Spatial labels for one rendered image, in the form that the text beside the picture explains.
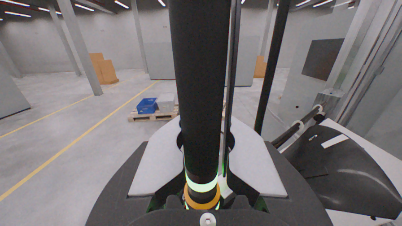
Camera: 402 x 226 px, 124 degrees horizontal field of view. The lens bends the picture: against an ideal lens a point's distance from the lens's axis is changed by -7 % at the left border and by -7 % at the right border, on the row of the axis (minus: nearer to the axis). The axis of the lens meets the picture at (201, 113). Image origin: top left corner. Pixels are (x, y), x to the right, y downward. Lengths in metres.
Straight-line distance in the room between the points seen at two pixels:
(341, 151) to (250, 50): 5.69
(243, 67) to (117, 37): 11.61
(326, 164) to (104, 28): 15.05
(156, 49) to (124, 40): 6.93
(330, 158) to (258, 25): 13.06
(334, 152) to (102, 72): 8.41
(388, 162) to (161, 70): 7.47
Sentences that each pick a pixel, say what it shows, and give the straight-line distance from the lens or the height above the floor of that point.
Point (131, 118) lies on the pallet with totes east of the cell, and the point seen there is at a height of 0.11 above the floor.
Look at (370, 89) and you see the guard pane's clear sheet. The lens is 0.87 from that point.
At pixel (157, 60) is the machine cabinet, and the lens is 7.50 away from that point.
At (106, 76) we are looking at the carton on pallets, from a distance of 8.31.
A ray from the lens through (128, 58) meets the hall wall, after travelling 14.08.
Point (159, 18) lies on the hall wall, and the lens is 12.91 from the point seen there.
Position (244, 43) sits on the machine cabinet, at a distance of 5.78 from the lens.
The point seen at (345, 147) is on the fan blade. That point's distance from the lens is 0.25.
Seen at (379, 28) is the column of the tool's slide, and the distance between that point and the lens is 0.74.
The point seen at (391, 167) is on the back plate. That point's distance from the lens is 0.50.
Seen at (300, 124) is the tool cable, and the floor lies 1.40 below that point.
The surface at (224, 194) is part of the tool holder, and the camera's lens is 0.20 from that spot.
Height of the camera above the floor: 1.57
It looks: 28 degrees down
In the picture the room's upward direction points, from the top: 1 degrees counter-clockwise
